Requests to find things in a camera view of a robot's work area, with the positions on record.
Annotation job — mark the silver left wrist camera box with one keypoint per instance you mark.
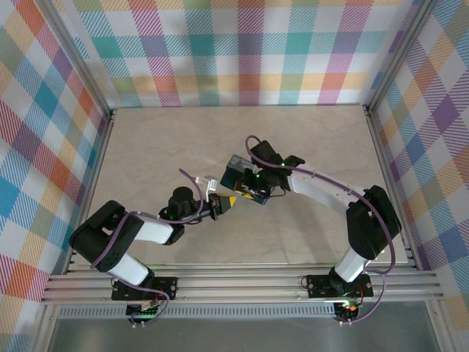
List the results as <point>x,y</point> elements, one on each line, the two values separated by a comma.
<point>210,183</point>

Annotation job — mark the long aluminium base rail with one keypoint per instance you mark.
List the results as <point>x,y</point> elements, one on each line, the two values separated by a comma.
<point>238,287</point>

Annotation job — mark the aluminium frame post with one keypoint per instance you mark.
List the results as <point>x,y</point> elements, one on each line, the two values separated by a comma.
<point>399,55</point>
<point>80,58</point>

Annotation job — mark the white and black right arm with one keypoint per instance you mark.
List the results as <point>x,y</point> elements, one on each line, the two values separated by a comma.
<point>322,190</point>

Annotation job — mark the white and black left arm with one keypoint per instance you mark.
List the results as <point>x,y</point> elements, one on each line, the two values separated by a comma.
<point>154,231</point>

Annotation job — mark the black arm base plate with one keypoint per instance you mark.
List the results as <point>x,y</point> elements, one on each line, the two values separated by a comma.
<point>165,287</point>
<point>318,286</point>

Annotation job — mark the dark blue box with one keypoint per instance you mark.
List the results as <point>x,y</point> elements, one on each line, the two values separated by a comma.
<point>240,163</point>

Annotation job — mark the aluminium side rail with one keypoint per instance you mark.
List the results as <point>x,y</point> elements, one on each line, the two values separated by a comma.
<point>93,183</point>
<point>390,183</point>

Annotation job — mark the small circuit board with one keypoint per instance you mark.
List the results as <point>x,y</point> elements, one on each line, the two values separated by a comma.
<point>143,311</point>
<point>348,308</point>

